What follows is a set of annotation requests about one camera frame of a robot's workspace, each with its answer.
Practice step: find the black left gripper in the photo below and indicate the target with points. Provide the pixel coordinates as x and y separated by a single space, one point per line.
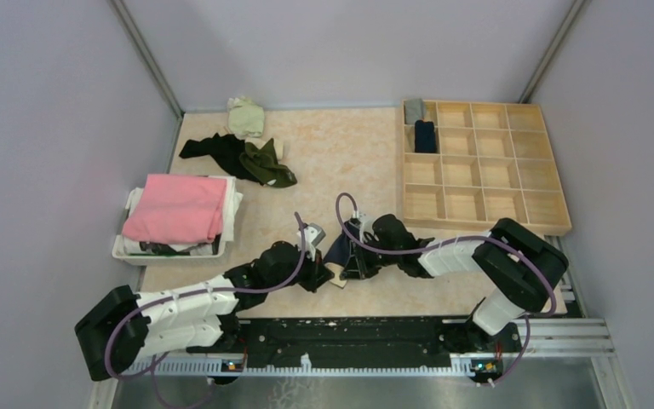
318 273

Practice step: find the navy underwear cream waistband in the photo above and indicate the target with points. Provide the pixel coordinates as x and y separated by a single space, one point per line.
337 258

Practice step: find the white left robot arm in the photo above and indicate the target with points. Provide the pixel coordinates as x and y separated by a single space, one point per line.
127 326

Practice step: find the black underwear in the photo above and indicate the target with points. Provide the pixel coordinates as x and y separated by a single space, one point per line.
225 150

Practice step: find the white folded cloth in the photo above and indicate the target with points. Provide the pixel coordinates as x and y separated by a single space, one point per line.
230 210

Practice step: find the navy orange underwear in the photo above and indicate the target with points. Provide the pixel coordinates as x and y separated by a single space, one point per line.
425 139

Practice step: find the pink folded cloth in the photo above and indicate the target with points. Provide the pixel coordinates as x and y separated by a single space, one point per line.
175 209

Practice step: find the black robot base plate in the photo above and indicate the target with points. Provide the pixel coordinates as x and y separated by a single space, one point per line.
361 342

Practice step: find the dark green underwear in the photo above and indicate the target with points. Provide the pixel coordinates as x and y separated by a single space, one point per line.
265 168

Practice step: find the grey underwear white waistband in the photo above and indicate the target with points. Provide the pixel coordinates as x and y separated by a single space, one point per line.
414 110

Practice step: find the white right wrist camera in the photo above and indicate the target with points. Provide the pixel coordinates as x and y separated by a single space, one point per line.
358 222

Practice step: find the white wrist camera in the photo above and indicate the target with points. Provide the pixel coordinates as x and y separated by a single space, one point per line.
358 222
313 236

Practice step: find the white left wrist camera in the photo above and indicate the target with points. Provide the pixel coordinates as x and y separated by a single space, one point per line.
313 236

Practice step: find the white perforated plastic basket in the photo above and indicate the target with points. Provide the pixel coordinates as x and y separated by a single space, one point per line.
147 253

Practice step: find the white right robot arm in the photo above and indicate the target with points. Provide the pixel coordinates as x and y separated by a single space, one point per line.
523 267

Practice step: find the aluminium frame rail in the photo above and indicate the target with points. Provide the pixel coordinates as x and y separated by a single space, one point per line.
563 363

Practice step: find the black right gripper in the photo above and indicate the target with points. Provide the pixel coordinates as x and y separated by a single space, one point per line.
359 266

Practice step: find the light green underwear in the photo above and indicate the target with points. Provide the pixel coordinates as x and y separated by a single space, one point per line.
245 118

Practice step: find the wooden compartment tray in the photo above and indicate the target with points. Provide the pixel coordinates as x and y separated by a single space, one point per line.
494 160

